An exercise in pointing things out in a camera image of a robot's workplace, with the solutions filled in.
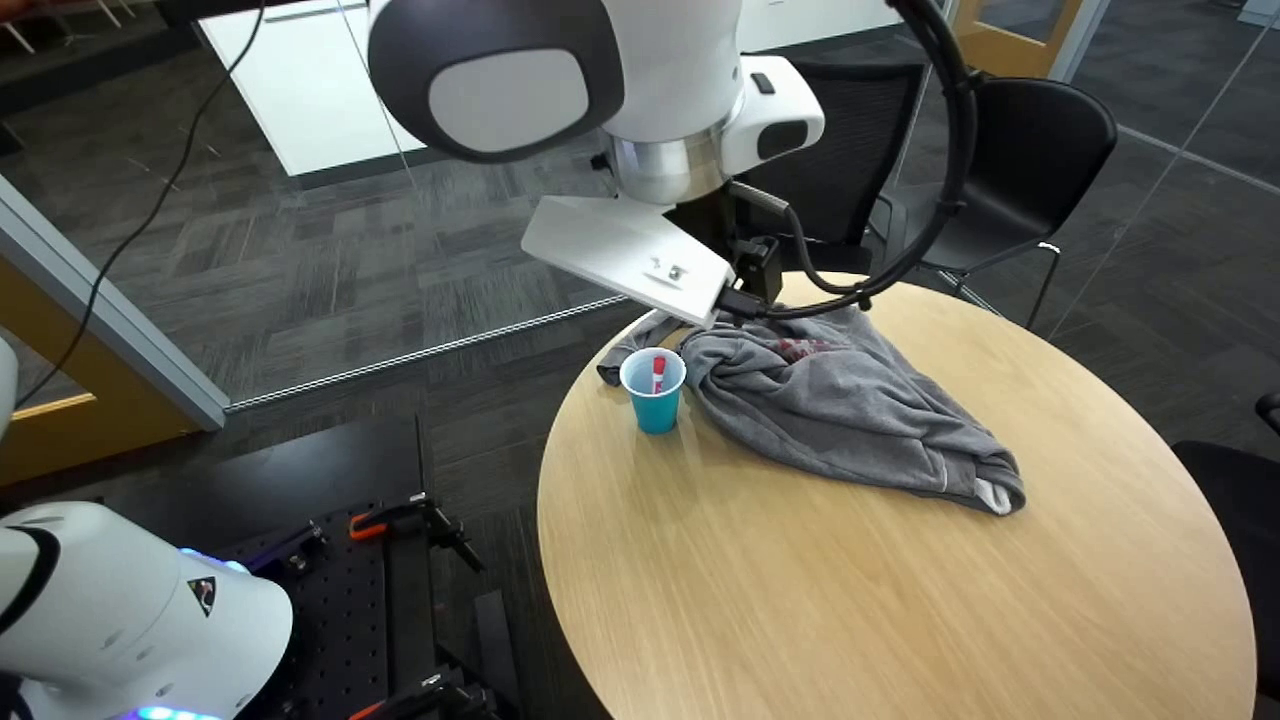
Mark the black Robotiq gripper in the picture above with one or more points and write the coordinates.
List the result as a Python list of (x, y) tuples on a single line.
[(753, 223)]

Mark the red marker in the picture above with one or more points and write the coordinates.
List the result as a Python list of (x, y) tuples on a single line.
[(659, 374)]

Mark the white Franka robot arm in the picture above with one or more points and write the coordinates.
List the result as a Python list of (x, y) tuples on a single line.
[(665, 82)]

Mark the blue plastic cup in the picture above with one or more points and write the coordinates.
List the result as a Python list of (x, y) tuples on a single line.
[(659, 409)]

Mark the black mesh office chair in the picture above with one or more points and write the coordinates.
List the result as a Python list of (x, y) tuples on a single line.
[(854, 133)]

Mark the grey sweatshirt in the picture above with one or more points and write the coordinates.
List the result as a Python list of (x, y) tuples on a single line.
[(827, 403)]

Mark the black plastic chair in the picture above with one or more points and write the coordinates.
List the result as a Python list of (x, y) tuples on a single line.
[(1040, 163)]

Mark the wooden door with window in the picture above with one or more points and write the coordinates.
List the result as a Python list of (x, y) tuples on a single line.
[(992, 44)]

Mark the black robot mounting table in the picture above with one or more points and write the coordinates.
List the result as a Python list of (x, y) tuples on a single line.
[(360, 612)]

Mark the black toggle clamp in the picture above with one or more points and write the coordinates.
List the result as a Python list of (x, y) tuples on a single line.
[(292, 546)]

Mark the yellow wooden panel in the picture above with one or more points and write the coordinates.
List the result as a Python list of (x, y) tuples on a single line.
[(95, 419)]

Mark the white wrist camera mount plate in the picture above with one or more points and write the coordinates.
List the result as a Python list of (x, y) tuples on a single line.
[(613, 252)]

